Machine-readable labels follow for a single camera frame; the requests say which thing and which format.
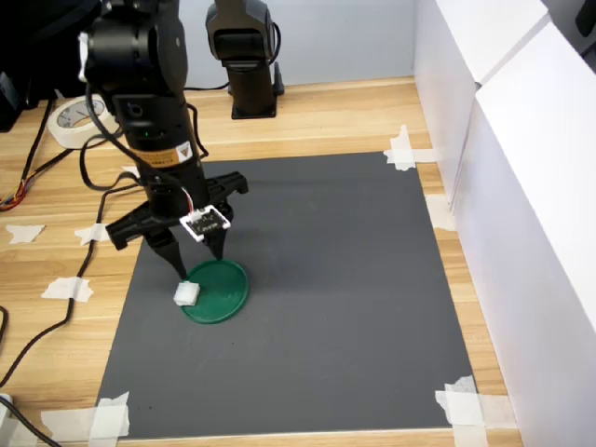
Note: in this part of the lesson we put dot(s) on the small white plastic terminal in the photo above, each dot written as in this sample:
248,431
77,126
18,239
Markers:
186,294

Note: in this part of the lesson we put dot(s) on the round green lid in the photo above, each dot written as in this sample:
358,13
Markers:
223,293

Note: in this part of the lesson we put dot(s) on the white tape piece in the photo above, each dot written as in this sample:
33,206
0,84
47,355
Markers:
109,419
25,233
405,156
130,171
440,212
65,288
93,233
465,410

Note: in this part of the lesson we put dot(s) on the white masking tape roll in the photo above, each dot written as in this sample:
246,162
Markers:
63,132

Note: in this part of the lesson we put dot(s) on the dark grey mat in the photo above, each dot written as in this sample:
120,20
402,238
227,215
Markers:
302,326

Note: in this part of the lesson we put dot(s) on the black box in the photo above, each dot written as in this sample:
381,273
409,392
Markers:
9,102

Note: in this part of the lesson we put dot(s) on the black bag with white print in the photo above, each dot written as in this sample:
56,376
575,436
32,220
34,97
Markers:
37,37

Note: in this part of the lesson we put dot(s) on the white partition panel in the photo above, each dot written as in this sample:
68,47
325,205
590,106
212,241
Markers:
535,233
442,93

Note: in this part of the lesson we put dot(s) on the black rounded object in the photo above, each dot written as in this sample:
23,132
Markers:
586,18

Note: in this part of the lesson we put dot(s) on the white-framed camera circuit board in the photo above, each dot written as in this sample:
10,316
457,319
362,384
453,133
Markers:
207,223

